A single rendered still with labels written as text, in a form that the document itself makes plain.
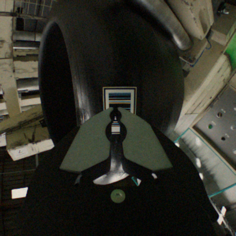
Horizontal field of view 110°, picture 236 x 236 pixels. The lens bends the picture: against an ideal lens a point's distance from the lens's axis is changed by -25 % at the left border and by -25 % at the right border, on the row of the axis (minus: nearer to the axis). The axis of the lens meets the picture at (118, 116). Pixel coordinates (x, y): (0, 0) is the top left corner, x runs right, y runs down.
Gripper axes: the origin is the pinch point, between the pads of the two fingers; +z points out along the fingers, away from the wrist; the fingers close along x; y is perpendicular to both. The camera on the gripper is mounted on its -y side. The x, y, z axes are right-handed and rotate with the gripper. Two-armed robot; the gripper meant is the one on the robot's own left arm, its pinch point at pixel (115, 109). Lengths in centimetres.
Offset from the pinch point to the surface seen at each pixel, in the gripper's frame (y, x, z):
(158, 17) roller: -12.9, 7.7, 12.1
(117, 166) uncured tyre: 11.1, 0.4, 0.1
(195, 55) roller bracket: -7.7, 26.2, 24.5
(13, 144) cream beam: 38, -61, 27
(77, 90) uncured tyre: -0.7, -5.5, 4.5
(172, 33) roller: -11.3, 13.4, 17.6
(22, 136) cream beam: 38, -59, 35
